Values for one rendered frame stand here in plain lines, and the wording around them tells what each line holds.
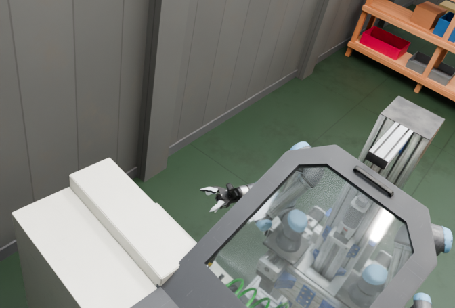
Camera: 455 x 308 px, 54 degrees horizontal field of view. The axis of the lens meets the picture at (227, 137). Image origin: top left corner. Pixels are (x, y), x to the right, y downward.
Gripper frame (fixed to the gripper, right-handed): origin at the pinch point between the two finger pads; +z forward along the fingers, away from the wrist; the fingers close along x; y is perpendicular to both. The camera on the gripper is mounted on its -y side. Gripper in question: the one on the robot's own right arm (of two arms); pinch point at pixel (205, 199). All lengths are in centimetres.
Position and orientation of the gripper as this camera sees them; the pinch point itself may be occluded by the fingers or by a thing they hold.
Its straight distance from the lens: 229.0
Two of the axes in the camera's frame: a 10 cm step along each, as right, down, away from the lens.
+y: -2.4, 6.7, 7.1
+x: -4.0, -7.3, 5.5
